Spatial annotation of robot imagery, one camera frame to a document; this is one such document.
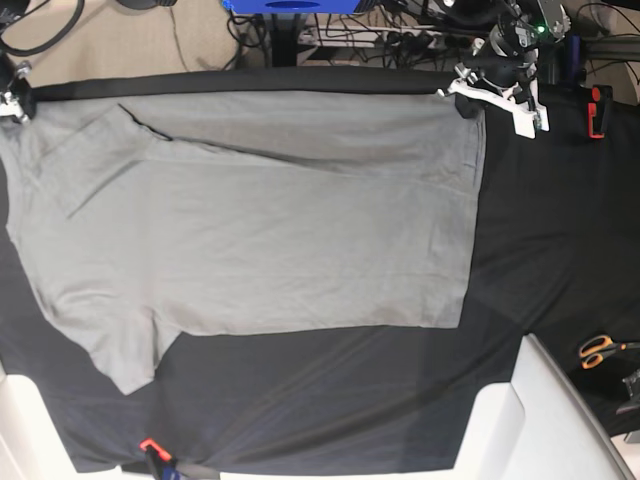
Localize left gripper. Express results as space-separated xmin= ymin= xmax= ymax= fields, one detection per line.
xmin=436 ymin=38 xmax=550 ymax=138

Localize grey T-shirt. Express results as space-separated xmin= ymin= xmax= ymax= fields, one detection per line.
xmin=1 ymin=92 xmax=485 ymax=394

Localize blue bin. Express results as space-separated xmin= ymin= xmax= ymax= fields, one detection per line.
xmin=221 ymin=0 xmax=360 ymax=15

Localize black table leg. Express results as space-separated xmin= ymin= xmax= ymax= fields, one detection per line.
xmin=265 ymin=13 xmax=306 ymax=68

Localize white table frame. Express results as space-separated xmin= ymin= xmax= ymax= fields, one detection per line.
xmin=1 ymin=372 xmax=78 ymax=480
xmin=453 ymin=334 xmax=634 ymax=480

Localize black tablecloth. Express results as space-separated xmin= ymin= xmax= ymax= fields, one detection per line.
xmin=1 ymin=88 xmax=639 ymax=475

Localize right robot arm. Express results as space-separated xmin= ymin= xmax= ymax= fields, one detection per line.
xmin=1 ymin=1 xmax=85 ymax=124

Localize white table frame left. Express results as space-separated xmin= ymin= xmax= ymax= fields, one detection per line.
xmin=1 ymin=372 xmax=78 ymax=480

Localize orange handled scissors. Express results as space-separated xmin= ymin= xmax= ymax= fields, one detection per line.
xmin=578 ymin=335 xmax=639 ymax=370

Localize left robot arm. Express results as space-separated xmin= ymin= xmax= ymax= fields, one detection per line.
xmin=437 ymin=1 xmax=571 ymax=139

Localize red black clamp right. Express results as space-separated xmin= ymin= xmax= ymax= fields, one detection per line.
xmin=587 ymin=85 xmax=613 ymax=139

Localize red clamp bottom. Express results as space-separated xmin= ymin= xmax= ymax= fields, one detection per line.
xmin=139 ymin=438 xmax=182 ymax=480

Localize white power strip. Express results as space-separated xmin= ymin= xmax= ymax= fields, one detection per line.
xmin=298 ymin=25 xmax=483 ymax=49

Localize white table frame right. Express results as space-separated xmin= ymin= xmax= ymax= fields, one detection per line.
xmin=453 ymin=334 xmax=634 ymax=480

